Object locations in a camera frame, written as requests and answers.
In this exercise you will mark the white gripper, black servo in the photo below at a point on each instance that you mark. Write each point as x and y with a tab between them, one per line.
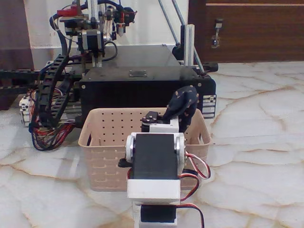
169	126

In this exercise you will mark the dark blue patterned cloth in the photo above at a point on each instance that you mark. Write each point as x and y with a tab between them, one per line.
184	102

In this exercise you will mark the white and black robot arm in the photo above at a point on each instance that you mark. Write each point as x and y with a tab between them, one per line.
153	154

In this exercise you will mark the black 3D printer base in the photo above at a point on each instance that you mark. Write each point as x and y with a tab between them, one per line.
142	95

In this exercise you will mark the beige perforated plastic basket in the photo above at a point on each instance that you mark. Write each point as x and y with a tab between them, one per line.
107	156

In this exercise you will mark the metal threaded rod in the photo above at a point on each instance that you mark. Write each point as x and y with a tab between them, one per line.
167	21
197	57

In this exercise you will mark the aluminium extrusion upright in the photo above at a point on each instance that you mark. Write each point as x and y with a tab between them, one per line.
189	45

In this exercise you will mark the metal door stopper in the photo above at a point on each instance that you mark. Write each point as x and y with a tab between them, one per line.
218	31

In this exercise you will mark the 3D printer print head carriage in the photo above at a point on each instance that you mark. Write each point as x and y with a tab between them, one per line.
92	40

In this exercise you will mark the dark brown wooden door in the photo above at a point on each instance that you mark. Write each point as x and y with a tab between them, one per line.
256	31

